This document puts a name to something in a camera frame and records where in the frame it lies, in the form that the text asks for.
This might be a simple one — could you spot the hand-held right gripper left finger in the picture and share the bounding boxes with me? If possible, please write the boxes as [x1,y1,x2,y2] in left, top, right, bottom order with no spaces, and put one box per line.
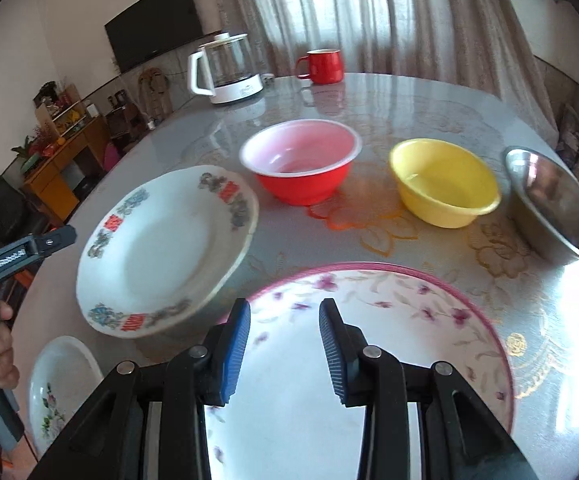
[30,298,252,480]

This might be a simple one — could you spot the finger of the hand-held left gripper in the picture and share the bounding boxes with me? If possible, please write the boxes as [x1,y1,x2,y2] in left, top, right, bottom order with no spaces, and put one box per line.
[0,225,78,311]

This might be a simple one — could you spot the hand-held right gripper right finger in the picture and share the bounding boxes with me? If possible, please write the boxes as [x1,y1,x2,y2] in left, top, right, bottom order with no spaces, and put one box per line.
[318,298,540,480]

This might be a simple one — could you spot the small white floral bowl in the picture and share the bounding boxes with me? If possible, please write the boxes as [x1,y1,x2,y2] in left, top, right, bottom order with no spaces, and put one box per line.
[28,336,104,458]

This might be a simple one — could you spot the pink rimmed floral plate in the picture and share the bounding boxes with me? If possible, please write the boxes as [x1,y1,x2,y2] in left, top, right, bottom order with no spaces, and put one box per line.
[204,261,515,480]

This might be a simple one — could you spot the white plate with red print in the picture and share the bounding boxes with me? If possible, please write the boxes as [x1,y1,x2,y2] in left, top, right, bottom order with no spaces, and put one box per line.
[76,165,260,339]

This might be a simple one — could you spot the stainless steel bowl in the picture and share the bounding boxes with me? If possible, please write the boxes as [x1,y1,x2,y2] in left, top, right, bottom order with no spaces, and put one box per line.
[504,146,579,265]

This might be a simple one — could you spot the orange wooden cabinet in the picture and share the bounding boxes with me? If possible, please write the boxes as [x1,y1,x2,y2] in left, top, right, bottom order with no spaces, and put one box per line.
[20,115,113,221]

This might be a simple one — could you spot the potted plant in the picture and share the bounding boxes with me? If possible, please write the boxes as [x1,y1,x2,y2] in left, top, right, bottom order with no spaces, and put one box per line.
[12,134,45,162]

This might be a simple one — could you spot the dark low cabinet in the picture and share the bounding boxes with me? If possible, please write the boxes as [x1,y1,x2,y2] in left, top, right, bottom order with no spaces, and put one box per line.
[104,105,146,156]

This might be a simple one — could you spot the red plastic bowl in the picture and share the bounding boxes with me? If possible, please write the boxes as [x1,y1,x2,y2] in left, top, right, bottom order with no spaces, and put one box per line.
[240,120,363,207]

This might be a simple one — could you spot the yellow plastic bowl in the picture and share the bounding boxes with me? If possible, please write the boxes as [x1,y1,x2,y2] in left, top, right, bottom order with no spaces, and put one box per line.
[388,138,501,229]

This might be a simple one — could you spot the carved wooden ornament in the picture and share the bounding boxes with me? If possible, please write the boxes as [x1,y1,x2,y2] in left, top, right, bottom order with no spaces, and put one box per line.
[137,67,171,117]

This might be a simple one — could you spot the floral lace tablecloth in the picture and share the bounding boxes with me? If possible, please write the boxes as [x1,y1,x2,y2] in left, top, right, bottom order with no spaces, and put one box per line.
[12,72,579,480]

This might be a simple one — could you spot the black flat television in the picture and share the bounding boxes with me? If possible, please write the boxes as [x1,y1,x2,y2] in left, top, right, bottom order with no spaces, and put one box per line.
[104,0,205,73]

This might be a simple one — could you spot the glass kettle with white base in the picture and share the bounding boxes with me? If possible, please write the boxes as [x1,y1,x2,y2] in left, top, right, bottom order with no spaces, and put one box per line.
[188,32,264,106]

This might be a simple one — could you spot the red mug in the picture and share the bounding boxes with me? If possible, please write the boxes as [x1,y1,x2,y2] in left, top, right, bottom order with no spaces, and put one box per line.
[295,49,345,85]

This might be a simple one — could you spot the grey bundle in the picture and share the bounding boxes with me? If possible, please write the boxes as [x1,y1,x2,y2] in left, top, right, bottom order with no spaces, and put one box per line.
[554,102,579,171]

